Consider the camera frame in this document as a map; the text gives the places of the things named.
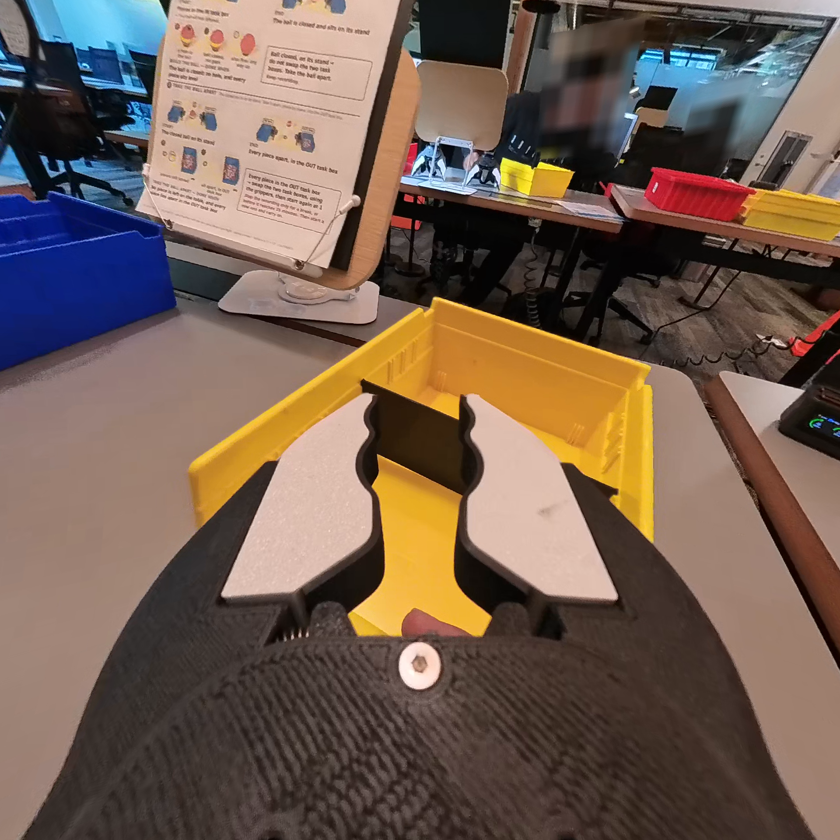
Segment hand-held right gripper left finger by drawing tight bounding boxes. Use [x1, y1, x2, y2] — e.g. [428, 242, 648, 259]
[221, 394, 385, 609]

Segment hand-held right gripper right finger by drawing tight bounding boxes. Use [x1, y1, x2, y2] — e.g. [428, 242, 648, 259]
[453, 394, 618, 615]

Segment yellow plastic bin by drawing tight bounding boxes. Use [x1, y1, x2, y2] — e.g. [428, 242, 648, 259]
[188, 297, 656, 639]
[499, 157, 576, 198]
[741, 189, 840, 242]

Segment neighbouring grey desk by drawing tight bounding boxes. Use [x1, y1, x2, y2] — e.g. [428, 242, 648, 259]
[705, 370, 840, 665]

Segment black bin divider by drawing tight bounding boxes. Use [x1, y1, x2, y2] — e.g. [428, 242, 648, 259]
[360, 378, 475, 497]

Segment white stand base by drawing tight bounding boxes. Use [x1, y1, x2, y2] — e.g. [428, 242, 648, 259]
[218, 268, 381, 326]

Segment black charger with display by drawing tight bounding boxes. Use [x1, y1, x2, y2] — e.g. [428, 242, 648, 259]
[778, 386, 840, 461]

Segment long brown-edged table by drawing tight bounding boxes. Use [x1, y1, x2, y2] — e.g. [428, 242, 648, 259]
[396, 180, 625, 235]

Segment blue plastic bin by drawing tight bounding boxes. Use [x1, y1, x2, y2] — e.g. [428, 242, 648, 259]
[0, 192, 177, 372]

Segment instruction sheet on wooden stand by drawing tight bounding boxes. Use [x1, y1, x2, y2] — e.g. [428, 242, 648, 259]
[147, 0, 421, 291]

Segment grippers on clear stand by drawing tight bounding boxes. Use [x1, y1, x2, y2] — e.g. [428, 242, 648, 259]
[409, 134, 504, 193]

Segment red plastic bin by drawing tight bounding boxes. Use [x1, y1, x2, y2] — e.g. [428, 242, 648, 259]
[644, 167, 756, 223]

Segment printed instruction sheet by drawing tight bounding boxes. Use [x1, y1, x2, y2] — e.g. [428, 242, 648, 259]
[136, 0, 402, 269]

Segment wooden board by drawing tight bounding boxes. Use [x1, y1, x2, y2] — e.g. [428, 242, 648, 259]
[415, 59, 510, 143]

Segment black office chair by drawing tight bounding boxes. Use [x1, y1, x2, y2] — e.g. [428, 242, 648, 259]
[35, 38, 136, 205]

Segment black coiled cable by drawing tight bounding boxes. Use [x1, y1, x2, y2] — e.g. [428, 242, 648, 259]
[681, 346, 757, 370]

